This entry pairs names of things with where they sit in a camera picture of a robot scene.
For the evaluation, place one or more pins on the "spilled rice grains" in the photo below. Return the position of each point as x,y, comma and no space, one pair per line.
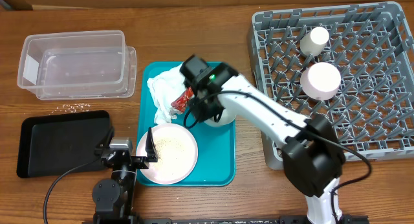
71,108

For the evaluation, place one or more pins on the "grey bowl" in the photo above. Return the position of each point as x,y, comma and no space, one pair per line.
221,119

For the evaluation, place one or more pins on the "black tray bin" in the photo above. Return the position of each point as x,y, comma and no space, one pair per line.
54,144

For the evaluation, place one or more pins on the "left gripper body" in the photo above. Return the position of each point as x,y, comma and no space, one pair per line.
138,162

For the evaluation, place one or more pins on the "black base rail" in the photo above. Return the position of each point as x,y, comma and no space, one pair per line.
280,220

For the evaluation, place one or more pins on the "pink plate with rice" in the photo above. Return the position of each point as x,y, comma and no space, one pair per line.
177,154

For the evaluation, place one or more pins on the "clear plastic bin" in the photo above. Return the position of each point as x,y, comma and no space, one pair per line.
78,65

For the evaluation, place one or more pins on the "red snack wrapper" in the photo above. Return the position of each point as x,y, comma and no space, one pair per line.
180,104

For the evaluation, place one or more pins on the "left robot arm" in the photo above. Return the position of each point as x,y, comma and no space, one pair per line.
113,197

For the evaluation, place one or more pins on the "white napkin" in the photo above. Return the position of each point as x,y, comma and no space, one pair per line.
166,88

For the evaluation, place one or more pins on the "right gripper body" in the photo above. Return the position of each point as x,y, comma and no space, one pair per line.
205,107

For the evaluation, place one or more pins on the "white cup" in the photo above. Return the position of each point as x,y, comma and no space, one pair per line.
314,42

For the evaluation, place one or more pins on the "teal plastic tray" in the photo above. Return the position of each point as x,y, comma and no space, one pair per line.
216,164

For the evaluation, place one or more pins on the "grey dish rack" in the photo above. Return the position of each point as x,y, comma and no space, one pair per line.
372,47

